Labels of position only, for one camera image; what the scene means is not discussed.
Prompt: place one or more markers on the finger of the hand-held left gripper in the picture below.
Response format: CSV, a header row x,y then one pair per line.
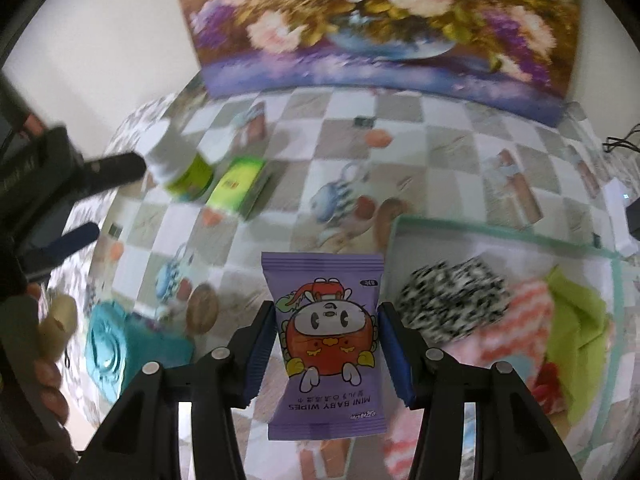
x,y
115,170
65,245

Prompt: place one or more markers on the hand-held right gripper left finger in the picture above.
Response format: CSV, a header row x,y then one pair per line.
x,y
260,355

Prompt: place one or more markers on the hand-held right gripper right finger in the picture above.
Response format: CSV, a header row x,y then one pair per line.
x,y
397,360

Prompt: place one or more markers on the white pill bottle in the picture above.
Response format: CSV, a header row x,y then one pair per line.
x,y
180,165

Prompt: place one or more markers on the purple wipes packet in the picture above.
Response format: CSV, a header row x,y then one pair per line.
x,y
325,320

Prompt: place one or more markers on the leopard print scrunchie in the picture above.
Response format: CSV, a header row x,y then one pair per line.
x,y
450,300

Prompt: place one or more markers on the large pink fluffy sock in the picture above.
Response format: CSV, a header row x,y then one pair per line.
x,y
400,447

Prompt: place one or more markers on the light blue cloth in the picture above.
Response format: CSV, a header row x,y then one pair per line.
x,y
517,367

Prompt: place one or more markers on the white tray with green rim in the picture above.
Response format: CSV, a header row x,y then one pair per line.
x,y
450,240

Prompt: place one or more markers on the pink white striped fluffy sock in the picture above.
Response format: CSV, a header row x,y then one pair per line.
x,y
522,320

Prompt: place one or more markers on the green cloth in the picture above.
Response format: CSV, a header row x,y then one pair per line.
x,y
580,320

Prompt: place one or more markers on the person's left hand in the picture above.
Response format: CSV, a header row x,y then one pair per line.
x,y
52,385

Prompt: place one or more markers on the green tissue packet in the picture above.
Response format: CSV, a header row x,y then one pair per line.
x,y
237,187

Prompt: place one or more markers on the teal plastic box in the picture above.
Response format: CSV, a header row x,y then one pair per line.
x,y
135,350

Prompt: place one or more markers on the checkered vinyl table cover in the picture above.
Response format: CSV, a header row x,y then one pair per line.
x,y
450,125

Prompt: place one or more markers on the white power adapter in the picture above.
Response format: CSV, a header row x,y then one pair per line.
x,y
620,210

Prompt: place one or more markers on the black power adapter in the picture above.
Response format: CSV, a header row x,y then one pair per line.
x,y
636,222

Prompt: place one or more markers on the floral painting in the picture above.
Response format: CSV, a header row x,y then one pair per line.
x,y
380,25

